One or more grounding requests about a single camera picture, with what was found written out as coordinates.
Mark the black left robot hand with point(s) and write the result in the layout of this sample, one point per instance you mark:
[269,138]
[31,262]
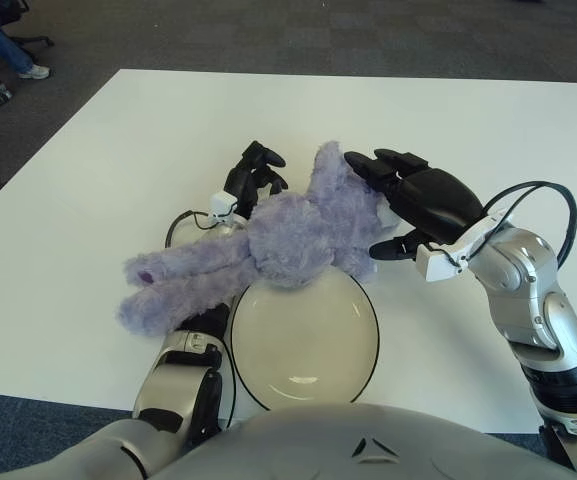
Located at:
[243,182]

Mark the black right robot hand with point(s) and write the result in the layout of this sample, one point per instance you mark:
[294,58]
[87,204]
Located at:
[428,200]

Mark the purple plush bunny doll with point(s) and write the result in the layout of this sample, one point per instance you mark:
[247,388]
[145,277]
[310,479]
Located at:
[288,235]

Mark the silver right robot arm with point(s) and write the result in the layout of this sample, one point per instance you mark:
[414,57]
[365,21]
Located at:
[533,300]

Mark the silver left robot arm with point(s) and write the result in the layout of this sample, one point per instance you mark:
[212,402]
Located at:
[188,370]

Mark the white plate with black rim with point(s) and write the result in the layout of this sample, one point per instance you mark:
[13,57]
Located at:
[303,340]

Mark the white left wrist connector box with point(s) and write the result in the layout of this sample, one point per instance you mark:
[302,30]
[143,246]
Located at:
[223,205]

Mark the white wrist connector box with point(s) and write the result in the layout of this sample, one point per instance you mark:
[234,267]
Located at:
[443,257]
[223,205]

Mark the white right wrist connector box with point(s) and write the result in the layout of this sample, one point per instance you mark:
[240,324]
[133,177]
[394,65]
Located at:
[443,257]

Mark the white sneaker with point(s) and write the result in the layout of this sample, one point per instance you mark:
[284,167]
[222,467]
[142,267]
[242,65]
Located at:
[35,72]

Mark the seated person in jeans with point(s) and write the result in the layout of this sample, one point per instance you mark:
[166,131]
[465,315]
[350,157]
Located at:
[38,41]

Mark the grey robot torso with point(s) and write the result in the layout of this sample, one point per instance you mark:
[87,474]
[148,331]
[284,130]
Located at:
[318,450]

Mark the person leg in blue jeans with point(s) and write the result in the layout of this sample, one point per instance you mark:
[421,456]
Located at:
[3,40]

